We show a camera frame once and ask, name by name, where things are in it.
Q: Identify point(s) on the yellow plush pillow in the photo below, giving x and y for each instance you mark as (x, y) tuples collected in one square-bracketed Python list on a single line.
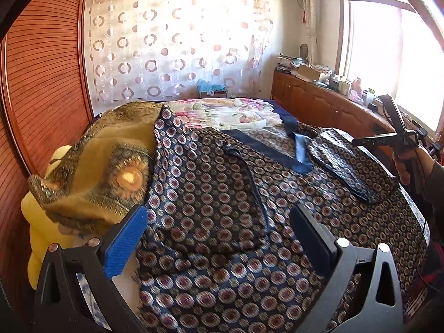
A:
[(38, 222)]

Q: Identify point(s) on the circle print sheer curtain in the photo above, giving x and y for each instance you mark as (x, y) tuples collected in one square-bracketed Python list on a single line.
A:
[(166, 45)]

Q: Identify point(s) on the gold patterned pillow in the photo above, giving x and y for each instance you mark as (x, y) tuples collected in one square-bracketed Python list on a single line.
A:
[(100, 159)]

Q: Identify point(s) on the white jar green lid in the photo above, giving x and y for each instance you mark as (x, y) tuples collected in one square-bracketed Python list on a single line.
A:
[(369, 96)]

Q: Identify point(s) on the small black box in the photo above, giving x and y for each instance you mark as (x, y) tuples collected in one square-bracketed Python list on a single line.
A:
[(373, 107)]

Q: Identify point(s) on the person's right forearm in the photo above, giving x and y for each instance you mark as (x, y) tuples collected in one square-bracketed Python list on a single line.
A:
[(435, 184)]

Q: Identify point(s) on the blue plastic bag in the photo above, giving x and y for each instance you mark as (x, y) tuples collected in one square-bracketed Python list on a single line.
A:
[(208, 86)]

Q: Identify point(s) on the wooden cabinet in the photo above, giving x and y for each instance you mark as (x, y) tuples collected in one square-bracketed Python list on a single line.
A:
[(312, 100)]

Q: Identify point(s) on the person's right hand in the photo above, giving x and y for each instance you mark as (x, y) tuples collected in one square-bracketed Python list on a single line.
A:
[(402, 172)]

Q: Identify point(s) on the cardboard box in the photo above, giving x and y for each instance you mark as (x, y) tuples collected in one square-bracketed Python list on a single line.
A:
[(310, 73)]

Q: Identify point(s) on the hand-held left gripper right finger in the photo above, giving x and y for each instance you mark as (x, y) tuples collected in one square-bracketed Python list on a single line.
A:
[(312, 236)]

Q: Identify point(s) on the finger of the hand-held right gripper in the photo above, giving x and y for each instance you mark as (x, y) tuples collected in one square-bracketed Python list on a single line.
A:
[(374, 140), (392, 114)]

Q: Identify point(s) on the cream side curtain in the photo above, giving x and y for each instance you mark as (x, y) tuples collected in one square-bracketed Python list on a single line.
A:
[(310, 17)]

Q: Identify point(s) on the floral blanket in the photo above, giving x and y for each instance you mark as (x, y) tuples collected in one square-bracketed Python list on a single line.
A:
[(222, 111)]

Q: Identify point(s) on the round woven fan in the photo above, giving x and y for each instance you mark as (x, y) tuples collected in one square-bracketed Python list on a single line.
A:
[(304, 51)]

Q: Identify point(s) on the wooden wardrobe door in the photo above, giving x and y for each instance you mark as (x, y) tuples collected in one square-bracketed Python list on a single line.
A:
[(41, 93)]

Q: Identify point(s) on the pile of papers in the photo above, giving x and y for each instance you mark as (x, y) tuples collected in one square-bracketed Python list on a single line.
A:
[(289, 63)]

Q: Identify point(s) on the window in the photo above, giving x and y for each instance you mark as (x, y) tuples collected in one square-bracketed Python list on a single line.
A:
[(378, 52)]

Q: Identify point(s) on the pink figurine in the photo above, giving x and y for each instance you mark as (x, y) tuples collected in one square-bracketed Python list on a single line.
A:
[(356, 90)]

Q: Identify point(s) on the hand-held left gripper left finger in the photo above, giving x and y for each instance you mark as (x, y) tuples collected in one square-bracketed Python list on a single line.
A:
[(126, 239)]

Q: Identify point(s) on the navy medallion print garment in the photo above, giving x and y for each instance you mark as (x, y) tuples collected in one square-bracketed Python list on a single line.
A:
[(225, 249)]

